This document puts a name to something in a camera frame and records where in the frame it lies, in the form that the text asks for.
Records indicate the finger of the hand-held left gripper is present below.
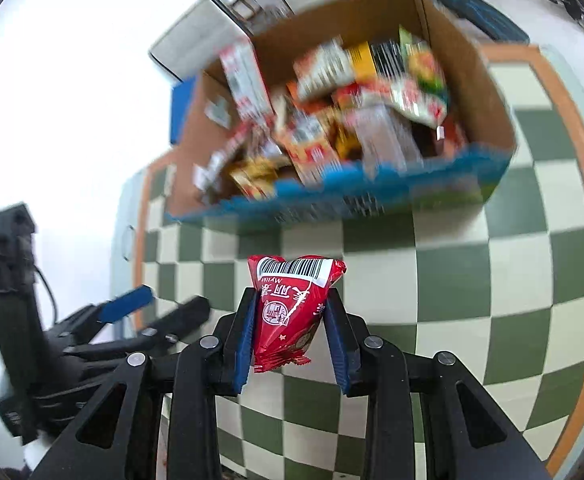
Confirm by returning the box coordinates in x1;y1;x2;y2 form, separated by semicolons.
47;285;155;347
79;296;210;361

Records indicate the pile of mixed snacks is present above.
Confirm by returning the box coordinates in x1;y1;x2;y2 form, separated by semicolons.
194;25;468;201

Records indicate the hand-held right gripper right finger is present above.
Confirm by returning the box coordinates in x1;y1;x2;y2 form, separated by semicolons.
322;287;543;480

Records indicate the black cable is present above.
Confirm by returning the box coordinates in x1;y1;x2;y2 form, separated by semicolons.
33;264;59;322

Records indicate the blue seat cushion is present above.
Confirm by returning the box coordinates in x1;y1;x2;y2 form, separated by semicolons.
171;80;199;144

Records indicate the green checkered mat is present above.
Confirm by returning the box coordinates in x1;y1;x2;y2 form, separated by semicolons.
134;42;584;480

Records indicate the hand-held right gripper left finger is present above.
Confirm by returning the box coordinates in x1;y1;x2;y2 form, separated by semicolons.
31;287;263;480

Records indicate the brown cardboard box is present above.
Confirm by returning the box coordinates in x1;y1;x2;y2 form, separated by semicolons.
164;0;520;233

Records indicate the white chair with cushion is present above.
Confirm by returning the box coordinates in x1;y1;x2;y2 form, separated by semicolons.
149;0;253;83

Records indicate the red snack packet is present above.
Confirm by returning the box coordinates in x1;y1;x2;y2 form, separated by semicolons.
247;255;348;373

